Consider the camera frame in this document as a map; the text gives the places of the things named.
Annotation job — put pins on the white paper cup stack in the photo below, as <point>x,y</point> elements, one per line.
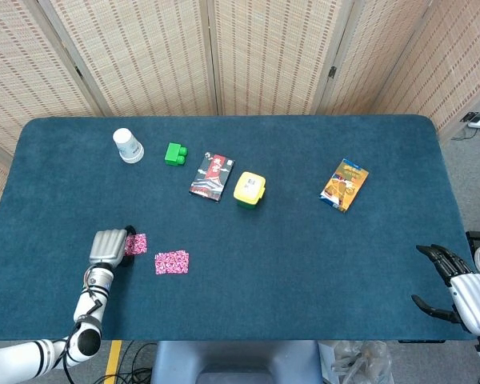
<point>127,146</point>

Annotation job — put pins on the black red card box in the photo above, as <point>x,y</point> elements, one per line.
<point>212,178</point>

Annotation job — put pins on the green bin yellow lid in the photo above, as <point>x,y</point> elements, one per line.
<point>249,186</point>

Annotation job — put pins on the yellow floor tape strip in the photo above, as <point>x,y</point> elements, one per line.
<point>113,360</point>

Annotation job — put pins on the clear plastic bag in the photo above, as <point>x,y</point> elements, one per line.
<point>356,360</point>

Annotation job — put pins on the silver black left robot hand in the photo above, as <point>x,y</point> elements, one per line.
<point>106,246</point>

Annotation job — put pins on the green toy brick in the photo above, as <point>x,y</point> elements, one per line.
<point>170,154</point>

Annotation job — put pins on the black metal screen hinge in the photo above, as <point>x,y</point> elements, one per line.
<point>78,72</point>
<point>332,72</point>

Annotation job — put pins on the yellow blue snack box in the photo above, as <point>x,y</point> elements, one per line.
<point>344,186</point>

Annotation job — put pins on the woven folding screen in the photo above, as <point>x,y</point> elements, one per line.
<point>144,52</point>

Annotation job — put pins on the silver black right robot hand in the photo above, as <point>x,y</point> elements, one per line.
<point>476,300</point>

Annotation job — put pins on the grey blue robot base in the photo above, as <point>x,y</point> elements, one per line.
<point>240,360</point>

